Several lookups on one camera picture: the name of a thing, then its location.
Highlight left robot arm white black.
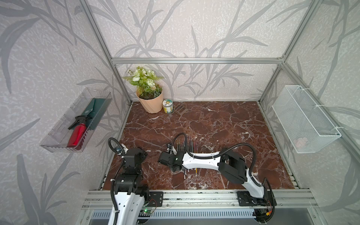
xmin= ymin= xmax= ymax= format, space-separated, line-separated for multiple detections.
xmin=108 ymin=137 xmax=150 ymax=225

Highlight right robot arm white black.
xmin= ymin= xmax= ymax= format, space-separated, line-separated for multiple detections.
xmin=158 ymin=151 xmax=277 ymax=207

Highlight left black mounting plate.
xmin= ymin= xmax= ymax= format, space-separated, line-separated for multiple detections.
xmin=147 ymin=191 xmax=164 ymax=207

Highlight black mounting plate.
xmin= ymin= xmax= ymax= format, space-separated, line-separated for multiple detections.
xmin=236 ymin=190 xmax=277 ymax=207
xmin=147 ymin=191 xmax=164 ymax=207

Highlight brown drain grate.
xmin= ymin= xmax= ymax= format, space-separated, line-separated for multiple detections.
xmin=174 ymin=104 xmax=188 ymax=116

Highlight terracotta flower pot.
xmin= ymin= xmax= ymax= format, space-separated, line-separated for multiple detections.
xmin=136 ymin=91 xmax=164 ymax=114

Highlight green circuit board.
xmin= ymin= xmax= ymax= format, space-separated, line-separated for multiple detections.
xmin=139 ymin=207 xmax=156 ymax=218

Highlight small tin can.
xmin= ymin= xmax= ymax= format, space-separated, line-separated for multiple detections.
xmin=163 ymin=99 xmax=173 ymax=114

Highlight red spray bottle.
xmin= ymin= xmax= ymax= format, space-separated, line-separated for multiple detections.
xmin=67 ymin=116 xmax=87 ymax=150

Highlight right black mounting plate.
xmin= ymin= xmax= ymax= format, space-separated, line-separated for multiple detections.
xmin=236 ymin=190 xmax=277 ymax=207

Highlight green plant white flowers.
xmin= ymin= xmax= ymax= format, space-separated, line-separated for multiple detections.
xmin=124 ymin=67 xmax=163 ymax=100

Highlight pink object in basket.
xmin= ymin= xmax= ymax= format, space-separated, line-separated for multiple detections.
xmin=294 ymin=137 xmax=308 ymax=149

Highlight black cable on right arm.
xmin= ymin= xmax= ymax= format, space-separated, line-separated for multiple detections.
xmin=170 ymin=133 xmax=257 ymax=178

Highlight clear plastic wall tray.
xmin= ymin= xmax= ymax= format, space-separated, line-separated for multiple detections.
xmin=40 ymin=88 xmax=113 ymax=153

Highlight white wire mesh basket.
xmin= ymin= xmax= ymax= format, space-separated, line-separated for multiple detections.
xmin=272 ymin=85 xmax=342 ymax=153

